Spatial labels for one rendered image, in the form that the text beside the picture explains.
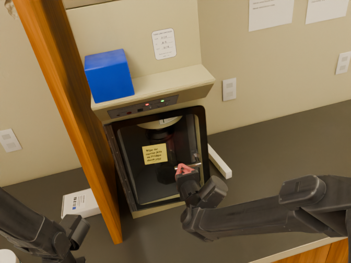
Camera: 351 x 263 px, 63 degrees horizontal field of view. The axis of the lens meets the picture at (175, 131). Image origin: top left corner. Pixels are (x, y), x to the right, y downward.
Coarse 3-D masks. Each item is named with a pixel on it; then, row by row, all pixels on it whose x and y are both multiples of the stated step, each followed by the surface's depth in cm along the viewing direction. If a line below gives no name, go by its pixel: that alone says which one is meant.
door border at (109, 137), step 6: (150, 114) 86; (108, 126) 85; (108, 132) 86; (108, 138) 87; (114, 138) 88; (114, 144) 89; (114, 150) 90; (120, 156) 92; (114, 162) 92; (120, 162) 93; (120, 168) 95; (120, 174) 96; (126, 180) 98; (126, 186) 100; (126, 192) 101; (126, 198) 102; (132, 198) 103; (132, 204) 105; (132, 210) 107
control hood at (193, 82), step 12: (168, 72) 80; (180, 72) 79; (192, 72) 78; (204, 72) 77; (144, 84) 76; (156, 84) 75; (168, 84) 74; (180, 84) 73; (192, 84) 73; (204, 84) 74; (132, 96) 71; (144, 96) 71; (156, 96) 72; (168, 96) 75; (180, 96) 78; (192, 96) 81; (204, 96) 84; (96, 108) 70; (108, 108) 71
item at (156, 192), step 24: (144, 120) 86; (168, 120) 87; (192, 120) 89; (120, 144) 89; (144, 144) 91; (168, 144) 93; (192, 144) 94; (144, 168) 96; (168, 168) 98; (192, 168) 100; (144, 192) 103; (168, 192) 105
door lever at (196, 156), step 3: (195, 153) 96; (198, 153) 97; (192, 156) 97; (195, 156) 96; (198, 156) 97; (195, 159) 95; (198, 159) 95; (192, 162) 94; (195, 162) 93; (198, 162) 93; (177, 165) 93; (186, 165) 93; (189, 165) 93; (192, 165) 93; (195, 165) 93; (198, 165) 93; (201, 165) 93; (174, 168) 93; (177, 168) 92; (183, 168) 93
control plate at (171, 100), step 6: (174, 96) 76; (144, 102) 75; (150, 102) 76; (156, 102) 77; (162, 102) 79; (168, 102) 80; (174, 102) 82; (120, 108) 74; (126, 108) 75; (132, 108) 77; (138, 108) 78; (144, 108) 80; (156, 108) 83; (114, 114) 78; (120, 114) 79; (126, 114) 81
